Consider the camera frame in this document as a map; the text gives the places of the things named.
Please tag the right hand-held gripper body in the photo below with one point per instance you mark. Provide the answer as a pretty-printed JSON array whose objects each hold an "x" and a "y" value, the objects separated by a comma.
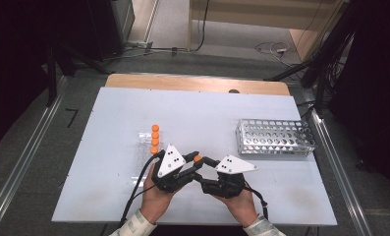
[{"x": 227, "y": 187}]

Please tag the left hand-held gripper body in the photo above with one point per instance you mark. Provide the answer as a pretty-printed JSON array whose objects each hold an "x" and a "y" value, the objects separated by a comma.
[{"x": 169, "y": 164}]

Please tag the clear plastic tube rack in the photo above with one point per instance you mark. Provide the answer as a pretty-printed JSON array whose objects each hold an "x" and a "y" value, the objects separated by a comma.
[{"x": 143, "y": 159}]

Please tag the metal tube rack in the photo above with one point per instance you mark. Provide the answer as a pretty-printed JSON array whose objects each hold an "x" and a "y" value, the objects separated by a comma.
[{"x": 274, "y": 137}]

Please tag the person's right hand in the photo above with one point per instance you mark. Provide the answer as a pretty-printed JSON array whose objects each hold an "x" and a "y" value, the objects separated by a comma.
[{"x": 241, "y": 208}]

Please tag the person's left hand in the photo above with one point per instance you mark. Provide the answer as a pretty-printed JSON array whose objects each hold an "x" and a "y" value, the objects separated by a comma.
[{"x": 155, "y": 203}]

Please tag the dark round table grommet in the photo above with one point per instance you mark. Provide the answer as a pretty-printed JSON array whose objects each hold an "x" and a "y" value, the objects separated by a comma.
[{"x": 234, "y": 91}]

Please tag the black cabinet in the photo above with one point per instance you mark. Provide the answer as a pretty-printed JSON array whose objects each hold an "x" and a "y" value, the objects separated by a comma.
[{"x": 107, "y": 26}]

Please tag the wooden shelf unit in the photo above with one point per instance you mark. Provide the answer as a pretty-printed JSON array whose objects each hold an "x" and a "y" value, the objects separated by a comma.
[{"x": 264, "y": 13}]

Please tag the dark curtain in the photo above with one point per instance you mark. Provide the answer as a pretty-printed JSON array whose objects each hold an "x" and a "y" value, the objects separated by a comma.
[
  {"x": 376, "y": 82},
  {"x": 15, "y": 65}
]

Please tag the aluminium rail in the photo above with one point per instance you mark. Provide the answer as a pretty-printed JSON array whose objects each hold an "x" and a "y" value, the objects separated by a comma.
[
  {"x": 22, "y": 157},
  {"x": 333, "y": 157}
]

